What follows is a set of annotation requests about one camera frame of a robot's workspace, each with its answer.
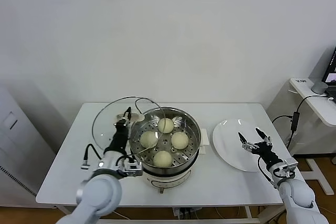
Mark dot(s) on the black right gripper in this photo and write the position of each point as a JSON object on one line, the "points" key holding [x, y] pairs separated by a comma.
{"points": [[267, 154]]}

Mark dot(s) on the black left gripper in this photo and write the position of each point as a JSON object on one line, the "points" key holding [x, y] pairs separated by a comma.
{"points": [[119, 140]]}

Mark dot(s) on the round glass pot lid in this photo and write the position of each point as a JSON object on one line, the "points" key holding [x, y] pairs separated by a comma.
{"points": [[139, 117]]}

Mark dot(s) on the white steamed baozi bun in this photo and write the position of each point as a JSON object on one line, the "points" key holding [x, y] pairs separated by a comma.
{"points": [[162, 158], [166, 126], [148, 139], [179, 140]]}

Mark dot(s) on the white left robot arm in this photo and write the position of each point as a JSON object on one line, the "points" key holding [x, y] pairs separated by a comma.
{"points": [[99, 192]]}

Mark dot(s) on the stainless steel steamer basket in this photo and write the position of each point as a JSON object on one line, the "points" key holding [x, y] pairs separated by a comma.
{"points": [[183, 115]]}

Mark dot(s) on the round white plate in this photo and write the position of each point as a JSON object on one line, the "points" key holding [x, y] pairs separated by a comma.
{"points": [[231, 145]]}

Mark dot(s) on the white label black text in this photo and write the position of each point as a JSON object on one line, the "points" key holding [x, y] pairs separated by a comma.
{"points": [[302, 81]]}

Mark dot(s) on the grey round puck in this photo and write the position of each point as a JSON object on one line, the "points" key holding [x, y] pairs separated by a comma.
{"points": [[319, 87]]}

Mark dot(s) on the white power strip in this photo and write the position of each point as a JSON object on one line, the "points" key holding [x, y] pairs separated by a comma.
{"points": [[183, 211]]}

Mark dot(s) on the black laptop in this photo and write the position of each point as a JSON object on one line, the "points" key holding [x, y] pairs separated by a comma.
{"points": [[331, 72]]}

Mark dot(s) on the grey metal cabinet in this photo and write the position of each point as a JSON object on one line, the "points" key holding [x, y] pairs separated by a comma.
{"points": [[15, 142]]}

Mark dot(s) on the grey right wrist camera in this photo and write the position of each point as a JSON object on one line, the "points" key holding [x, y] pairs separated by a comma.
{"points": [[288, 165]]}

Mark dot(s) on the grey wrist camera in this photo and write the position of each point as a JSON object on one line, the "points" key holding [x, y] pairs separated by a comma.
{"points": [[132, 167], [288, 165]]}

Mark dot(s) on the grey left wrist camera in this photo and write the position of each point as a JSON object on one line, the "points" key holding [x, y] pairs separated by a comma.
{"points": [[132, 167]]}

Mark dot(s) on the white table frame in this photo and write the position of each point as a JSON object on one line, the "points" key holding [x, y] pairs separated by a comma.
{"points": [[248, 212]]}

